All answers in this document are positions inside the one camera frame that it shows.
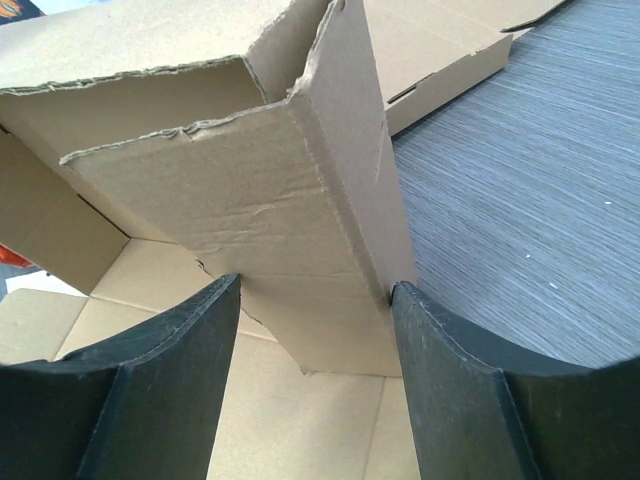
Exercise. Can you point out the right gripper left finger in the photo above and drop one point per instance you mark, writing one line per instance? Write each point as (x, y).
(142, 404)

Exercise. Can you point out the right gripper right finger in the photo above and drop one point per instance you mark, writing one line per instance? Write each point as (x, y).
(482, 407)

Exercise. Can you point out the large brown cardboard box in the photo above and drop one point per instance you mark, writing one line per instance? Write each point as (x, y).
(149, 148)

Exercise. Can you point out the small flat cardboard box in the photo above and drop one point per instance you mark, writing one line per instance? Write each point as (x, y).
(428, 53)

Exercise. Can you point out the cassava chips bag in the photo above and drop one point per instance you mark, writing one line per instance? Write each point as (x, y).
(10, 258)

